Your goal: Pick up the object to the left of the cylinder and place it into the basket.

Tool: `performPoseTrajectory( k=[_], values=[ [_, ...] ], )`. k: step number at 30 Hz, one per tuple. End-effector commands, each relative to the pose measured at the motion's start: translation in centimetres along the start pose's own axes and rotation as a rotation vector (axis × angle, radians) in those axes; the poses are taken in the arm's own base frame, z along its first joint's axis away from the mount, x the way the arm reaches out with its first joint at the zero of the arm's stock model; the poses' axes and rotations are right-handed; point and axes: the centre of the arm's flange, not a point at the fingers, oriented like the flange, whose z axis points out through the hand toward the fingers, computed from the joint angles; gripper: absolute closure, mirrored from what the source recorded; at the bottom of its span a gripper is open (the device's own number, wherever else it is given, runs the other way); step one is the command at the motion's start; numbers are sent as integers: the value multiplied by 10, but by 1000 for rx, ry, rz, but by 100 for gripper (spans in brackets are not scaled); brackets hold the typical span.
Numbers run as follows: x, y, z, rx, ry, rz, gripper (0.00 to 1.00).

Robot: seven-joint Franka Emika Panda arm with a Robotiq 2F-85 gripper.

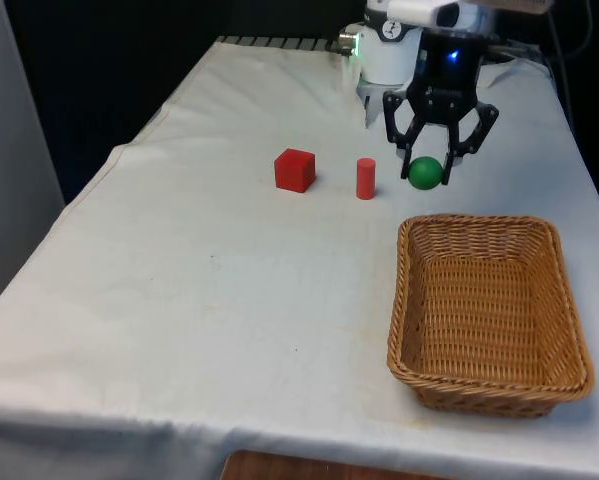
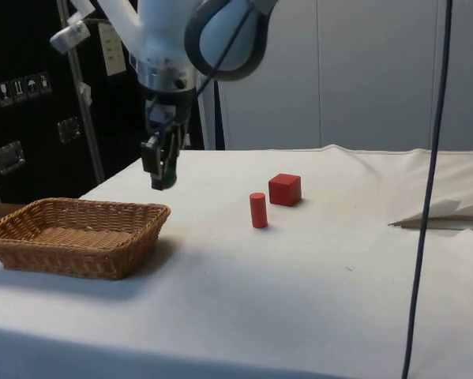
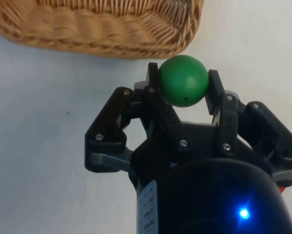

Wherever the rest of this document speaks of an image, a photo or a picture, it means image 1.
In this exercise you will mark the red cylinder block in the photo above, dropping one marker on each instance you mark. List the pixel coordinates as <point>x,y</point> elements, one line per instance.
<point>365,180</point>

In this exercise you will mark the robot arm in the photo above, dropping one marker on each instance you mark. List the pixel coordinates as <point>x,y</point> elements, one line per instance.
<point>389,57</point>

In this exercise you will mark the red cube block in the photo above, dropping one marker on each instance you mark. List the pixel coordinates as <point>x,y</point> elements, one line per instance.
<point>294,172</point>

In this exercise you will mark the wicker basket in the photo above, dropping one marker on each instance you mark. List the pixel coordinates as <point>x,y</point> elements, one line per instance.
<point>484,310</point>

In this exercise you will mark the green ball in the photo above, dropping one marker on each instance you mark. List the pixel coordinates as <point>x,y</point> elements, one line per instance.
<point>425,173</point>

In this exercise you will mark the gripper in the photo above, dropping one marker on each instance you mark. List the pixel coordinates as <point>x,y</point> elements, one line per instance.
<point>451,75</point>

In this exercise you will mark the pale grey cabinet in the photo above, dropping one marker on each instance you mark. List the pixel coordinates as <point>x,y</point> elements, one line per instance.
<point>14,150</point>

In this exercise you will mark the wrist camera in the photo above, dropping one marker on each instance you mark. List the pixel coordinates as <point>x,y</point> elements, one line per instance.
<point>419,14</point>

